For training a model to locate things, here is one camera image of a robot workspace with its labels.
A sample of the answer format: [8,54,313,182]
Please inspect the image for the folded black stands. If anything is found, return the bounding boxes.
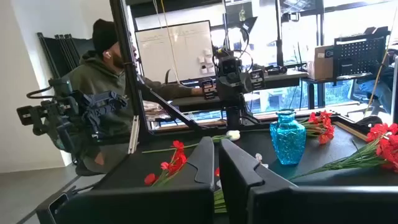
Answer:
[36,32,94,80]

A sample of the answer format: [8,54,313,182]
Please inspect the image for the black leader arm handle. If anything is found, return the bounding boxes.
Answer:
[16,77,129,154]

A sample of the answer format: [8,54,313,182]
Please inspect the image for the blue glass vase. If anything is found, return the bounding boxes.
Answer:
[269,109,307,166]

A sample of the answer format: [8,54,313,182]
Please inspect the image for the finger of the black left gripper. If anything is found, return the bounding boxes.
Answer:
[249,69,266,91]
[200,77,218,101]

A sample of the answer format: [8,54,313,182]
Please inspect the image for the yellow hanging cable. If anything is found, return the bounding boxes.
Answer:
[159,0,181,84]

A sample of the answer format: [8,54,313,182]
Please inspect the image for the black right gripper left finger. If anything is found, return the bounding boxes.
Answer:
[57,136,216,224]

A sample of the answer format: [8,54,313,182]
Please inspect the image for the white flower with long stem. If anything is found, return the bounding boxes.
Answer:
[142,129,241,154]

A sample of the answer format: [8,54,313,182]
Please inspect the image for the dark background desk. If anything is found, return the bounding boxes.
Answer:
[248,68,309,110]

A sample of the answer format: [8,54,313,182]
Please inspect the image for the white whiteboard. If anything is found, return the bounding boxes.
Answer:
[134,20,216,84]

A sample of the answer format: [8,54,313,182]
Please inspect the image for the red artificial flower bunch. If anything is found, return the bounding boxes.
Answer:
[298,110,336,146]
[143,139,228,214]
[289,123,398,181]

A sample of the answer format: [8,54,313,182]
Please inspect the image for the black textured table mat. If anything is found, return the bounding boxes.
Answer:
[93,126,398,190]

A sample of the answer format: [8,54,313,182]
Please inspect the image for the black pegboard panel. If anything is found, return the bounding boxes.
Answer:
[333,27,391,85]

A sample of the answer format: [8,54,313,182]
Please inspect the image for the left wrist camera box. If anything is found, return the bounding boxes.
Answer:
[217,55,243,77]

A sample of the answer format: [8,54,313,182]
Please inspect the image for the cardboard box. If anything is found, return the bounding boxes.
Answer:
[307,45,335,81]

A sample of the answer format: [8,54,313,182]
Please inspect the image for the black aluminium table frame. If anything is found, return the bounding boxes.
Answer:
[108,0,371,147]

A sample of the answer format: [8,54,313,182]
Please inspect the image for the person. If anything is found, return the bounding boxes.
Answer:
[67,18,205,175]

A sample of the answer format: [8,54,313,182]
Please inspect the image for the white artificial flower bunch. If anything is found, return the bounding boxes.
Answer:
[254,152,269,169]

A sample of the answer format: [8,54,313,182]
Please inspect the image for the grey desk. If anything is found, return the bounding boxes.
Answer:
[170,95,225,110]

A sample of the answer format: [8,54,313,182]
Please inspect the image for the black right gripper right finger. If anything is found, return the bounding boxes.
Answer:
[219,138,398,224]

